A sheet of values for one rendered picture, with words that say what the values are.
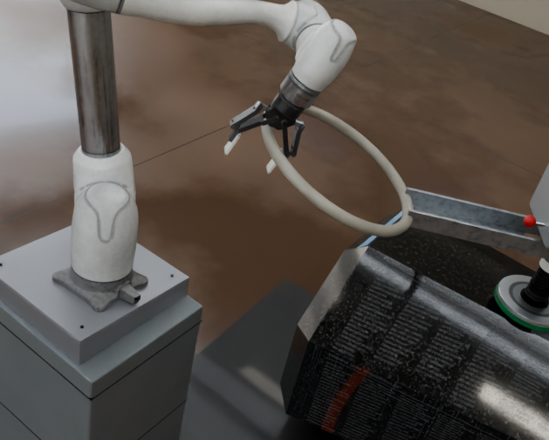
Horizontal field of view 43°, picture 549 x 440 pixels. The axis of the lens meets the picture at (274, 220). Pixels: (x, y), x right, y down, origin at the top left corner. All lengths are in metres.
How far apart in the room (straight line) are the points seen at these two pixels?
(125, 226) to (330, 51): 0.63
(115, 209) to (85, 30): 0.42
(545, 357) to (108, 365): 1.21
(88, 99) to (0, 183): 2.05
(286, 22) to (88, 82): 0.50
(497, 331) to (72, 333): 1.19
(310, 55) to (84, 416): 1.04
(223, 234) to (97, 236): 1.88
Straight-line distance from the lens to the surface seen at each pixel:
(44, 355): 1.84
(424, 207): 1.98
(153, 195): 3.72
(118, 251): 1.72
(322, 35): 1.61
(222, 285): 3.22
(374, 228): 1.69
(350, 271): 2.19
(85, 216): 1.69
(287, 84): 1.66
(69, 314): 1.76
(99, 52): 1.72
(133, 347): 1.80
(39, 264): 1.92
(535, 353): 2.13
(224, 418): 2.69
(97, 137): 1.80
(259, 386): 2.81
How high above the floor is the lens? 2.12
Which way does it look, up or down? 35 degrees down
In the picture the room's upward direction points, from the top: 13 degrees clockwise
